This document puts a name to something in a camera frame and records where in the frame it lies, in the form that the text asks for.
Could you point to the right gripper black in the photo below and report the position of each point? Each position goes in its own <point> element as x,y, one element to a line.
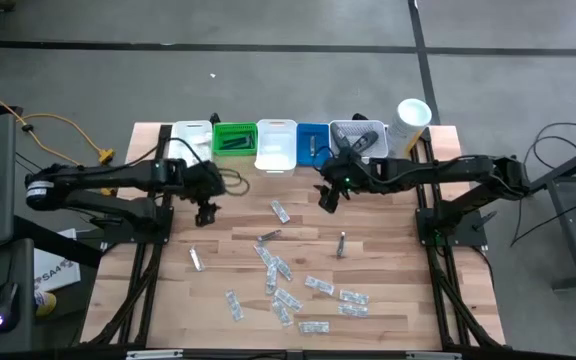
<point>348,175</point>

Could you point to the white printed paper box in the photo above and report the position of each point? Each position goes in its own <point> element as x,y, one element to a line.
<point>53,272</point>

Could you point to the black metal desk frame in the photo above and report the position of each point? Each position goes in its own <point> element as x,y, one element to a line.
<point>570,225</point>

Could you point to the black table frame rails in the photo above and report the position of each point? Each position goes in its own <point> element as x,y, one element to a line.
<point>440,300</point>
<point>140,300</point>

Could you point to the black table edge rail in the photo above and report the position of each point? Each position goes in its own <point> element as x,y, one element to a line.
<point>243,356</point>

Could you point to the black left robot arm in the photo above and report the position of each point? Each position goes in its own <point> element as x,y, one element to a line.
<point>93,175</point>

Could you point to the white perforated basket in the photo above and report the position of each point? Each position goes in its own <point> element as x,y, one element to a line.
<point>380,155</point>

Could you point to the silver rail bracket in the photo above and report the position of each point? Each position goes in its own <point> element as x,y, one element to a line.
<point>153,354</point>
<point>433,355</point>

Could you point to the bare metal nail clipper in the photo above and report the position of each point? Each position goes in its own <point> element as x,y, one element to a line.
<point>340,245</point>
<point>269,235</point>

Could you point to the black computer mouse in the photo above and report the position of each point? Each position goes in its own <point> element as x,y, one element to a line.
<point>3,305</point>

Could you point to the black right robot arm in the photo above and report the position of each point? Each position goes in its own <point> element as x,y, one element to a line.
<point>443,172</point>

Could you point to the bagged metal nail clipper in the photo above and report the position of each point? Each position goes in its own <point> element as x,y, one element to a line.
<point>196,259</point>
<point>312,145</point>

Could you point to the green mesh basket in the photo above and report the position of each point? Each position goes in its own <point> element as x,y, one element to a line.
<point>218,150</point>

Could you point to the yellow and white cup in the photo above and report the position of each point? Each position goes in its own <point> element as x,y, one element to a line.
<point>47,304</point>

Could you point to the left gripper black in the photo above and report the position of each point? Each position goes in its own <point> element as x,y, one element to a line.
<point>198,177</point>

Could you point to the blue mesh basket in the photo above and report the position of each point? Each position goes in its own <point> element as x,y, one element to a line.
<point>322,140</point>

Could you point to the white wipes canister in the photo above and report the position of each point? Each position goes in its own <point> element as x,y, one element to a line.
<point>413,117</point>

